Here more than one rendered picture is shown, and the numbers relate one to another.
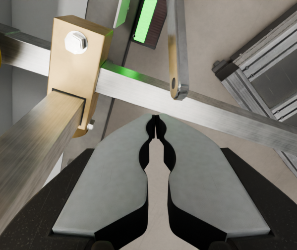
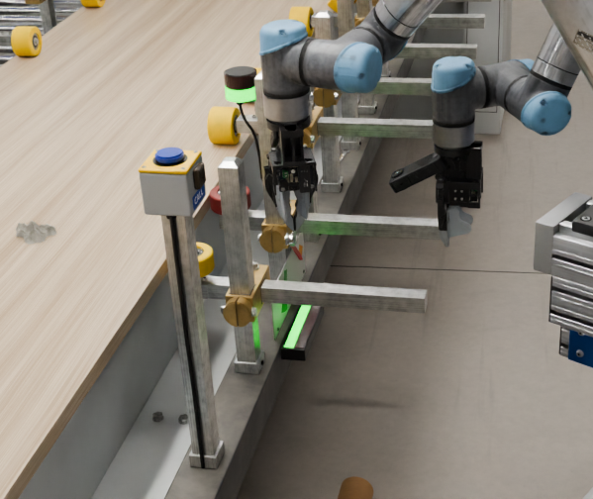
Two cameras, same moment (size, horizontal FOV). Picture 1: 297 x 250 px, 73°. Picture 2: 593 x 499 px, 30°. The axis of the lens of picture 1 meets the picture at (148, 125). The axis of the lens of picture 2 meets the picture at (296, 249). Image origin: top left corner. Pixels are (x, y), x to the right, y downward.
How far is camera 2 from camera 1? 1.90 m
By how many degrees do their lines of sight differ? 93
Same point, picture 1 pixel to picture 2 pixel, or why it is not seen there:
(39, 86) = (161, 435)
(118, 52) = (270, 355)
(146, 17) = (293, 335)
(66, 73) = not seen: hidden behind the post
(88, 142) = (229, 426)
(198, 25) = not seen: outside the picture
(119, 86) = (276, 283)
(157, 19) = (304, 335)
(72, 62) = not seen: hidden behind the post
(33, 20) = (176, 387)
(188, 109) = (325, 287)
